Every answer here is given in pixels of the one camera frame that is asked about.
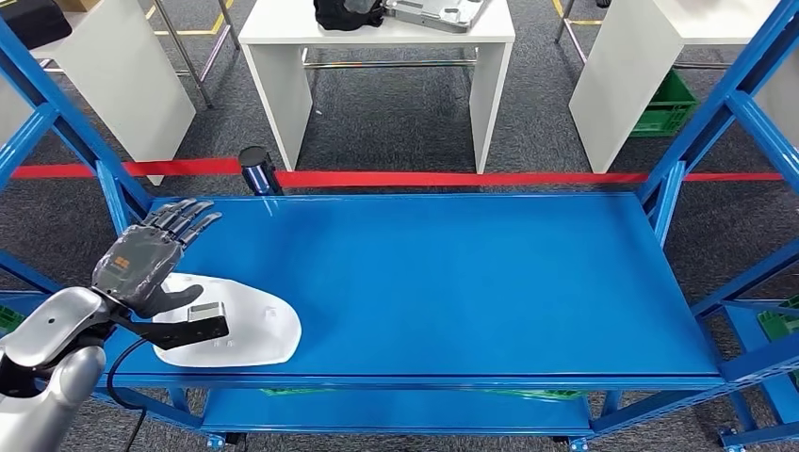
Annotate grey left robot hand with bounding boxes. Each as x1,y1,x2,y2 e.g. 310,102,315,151
90,198,223,320

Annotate white plastic shell part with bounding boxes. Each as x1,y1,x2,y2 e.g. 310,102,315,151
151,272,303,369

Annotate white workbench table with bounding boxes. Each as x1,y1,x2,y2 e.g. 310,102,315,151
567,0,799,176
0,0,198,187
237,0,517,176

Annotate grey metal plate part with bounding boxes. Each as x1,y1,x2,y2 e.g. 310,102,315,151
382,0,491,34

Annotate yellow floor tape line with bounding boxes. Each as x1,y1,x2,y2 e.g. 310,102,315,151
144,0,236,37
552,0,604,27

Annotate black fabric bag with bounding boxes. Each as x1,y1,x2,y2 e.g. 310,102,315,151
0,0,74,51
313,0,387,32

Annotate red barrier belt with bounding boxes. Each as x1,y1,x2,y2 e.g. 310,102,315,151
10,156,785,190

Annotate chrome table crossbar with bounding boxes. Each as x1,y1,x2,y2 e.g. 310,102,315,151
301,46,479,70

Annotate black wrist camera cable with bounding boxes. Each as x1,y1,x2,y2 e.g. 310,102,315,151
106,336,151,452

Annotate black barrier stanchion post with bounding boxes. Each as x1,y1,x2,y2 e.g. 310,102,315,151
238,145,284,198

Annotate chrome tube frame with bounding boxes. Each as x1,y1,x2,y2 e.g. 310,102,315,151
554,0,591,67
37,0,241,110

